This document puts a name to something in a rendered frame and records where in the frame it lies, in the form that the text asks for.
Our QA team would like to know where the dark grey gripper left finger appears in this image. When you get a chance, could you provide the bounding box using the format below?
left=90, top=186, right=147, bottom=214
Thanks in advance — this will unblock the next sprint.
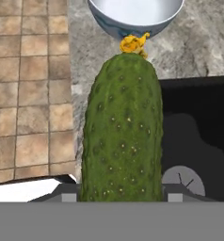
left=30, top=183, right=83, bottom=203

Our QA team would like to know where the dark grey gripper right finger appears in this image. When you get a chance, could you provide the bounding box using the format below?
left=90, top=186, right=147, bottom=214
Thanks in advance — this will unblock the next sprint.
left=162, top=183, right=216, bottom=203

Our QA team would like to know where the green cucumber with yellow flower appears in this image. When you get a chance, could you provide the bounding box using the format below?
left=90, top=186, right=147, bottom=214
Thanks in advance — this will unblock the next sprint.
left=79, top=32, right=165, bottom=202

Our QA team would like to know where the grey round sink drain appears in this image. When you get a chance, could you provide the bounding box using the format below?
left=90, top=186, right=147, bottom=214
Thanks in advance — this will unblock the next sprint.
left=161, top=165, right=206, bottom=198

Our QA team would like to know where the white bowl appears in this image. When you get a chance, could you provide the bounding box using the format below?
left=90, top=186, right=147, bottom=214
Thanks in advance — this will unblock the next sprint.
left=87, top=0, right=185, bottom=40

